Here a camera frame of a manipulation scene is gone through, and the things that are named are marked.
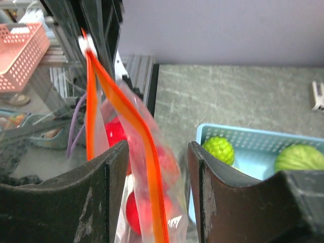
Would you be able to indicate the white slotted plastic block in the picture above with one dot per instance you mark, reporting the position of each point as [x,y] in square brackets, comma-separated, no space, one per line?
[316,96]

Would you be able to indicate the small green cabbage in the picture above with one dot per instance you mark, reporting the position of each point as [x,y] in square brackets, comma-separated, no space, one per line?
[221,149]

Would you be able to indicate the red tomato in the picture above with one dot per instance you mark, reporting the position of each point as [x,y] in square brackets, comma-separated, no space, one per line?
[138,214]

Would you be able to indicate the light blue plastic basket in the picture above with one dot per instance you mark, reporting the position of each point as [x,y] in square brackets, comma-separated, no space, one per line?
[255,150]

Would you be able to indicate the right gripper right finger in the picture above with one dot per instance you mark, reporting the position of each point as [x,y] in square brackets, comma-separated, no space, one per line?
[231,206]

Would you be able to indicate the clear orange-zip bag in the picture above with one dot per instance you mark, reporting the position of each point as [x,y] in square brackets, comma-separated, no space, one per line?
[107,99]

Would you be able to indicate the pink plastic basket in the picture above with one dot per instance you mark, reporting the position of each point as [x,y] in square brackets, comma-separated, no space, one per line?
[23,45]

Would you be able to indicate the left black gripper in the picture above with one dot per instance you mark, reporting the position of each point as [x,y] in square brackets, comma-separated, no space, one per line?
[100,19]

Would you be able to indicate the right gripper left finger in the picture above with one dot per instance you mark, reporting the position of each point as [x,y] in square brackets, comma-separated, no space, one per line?
[81,205]

